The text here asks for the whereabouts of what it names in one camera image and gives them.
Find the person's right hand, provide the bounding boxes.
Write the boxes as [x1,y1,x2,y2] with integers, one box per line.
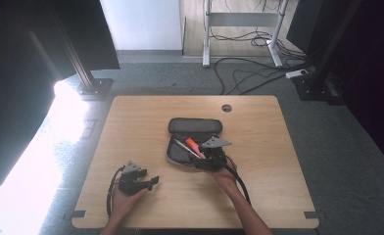
[209,162,239,195]

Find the tangle of black cables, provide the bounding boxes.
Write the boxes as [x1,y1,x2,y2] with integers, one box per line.
[209,27,307,59]

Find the black fabric pencil case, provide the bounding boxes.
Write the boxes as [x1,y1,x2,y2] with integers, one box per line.
[165,117,224,167]

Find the black looping floor cable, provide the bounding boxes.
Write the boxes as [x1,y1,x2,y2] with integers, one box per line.
[213,57,309,96]

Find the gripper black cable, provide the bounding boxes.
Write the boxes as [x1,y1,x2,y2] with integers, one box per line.
[213,155,252,206]
[106,165,125,217]

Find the white power strip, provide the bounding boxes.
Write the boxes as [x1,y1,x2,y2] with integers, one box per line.
[284,69,310,80]

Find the orange highlighter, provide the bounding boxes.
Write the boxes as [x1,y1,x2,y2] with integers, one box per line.
[184,137,207,160]

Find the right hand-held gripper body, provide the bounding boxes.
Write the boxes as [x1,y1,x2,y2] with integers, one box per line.
[200,135,233,172]

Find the dark curtain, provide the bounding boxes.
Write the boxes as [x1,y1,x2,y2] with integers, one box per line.
[286,0,384,174]
[0,0,121,214]

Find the silver pen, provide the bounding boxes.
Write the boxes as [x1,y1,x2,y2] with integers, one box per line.
[173,139,203,161]

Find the white desk frame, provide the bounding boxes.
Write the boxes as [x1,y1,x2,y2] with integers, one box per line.
[202,0,291,69]

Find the black metal stand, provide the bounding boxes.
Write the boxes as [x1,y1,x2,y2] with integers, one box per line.
[47,0,115,102]
[292,0,364,106]

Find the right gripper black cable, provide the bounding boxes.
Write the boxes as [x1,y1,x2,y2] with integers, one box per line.
[213,155,252,206]

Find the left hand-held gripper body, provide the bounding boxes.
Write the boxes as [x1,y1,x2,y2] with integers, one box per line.
[117,161,149,197]

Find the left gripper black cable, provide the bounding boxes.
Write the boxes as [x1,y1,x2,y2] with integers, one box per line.
[106,165,125,217]

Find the person's left hand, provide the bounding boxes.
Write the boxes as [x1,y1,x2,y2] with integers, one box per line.
[109,186,149,223]

